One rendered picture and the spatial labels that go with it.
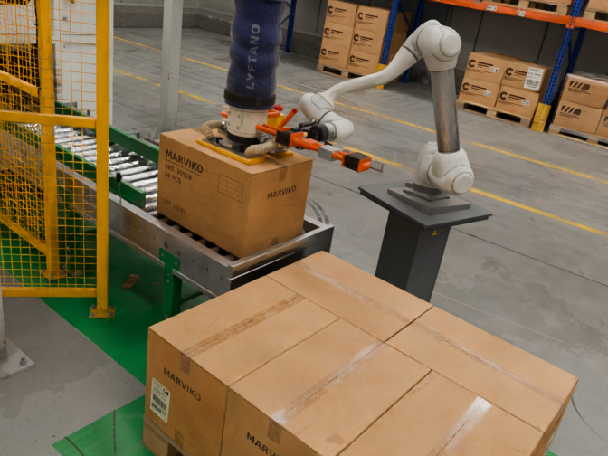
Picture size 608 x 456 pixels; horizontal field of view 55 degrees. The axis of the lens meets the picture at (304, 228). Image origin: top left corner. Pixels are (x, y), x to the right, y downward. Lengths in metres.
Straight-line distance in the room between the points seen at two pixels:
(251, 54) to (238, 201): 0.60
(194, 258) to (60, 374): 0.77
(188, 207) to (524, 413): 1.63
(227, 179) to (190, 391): 0.92
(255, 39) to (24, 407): 1.74
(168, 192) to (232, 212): 0.43
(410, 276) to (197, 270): 1.12
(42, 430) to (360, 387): 1.26
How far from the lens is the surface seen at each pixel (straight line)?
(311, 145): 2.37
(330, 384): 1.94
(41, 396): 2.69
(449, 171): 2.72
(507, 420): 2.04
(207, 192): 2.59
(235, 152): 2.53
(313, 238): 2.74
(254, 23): 2.46
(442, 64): 2.61
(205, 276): 2.51
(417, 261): 3.02
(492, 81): 9.56
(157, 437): 2.34
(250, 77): 2.49
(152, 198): 3.10
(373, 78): 2.74
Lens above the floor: 1.76
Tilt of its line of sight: 25 degrees down
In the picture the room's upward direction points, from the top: 9 degrees clockwise
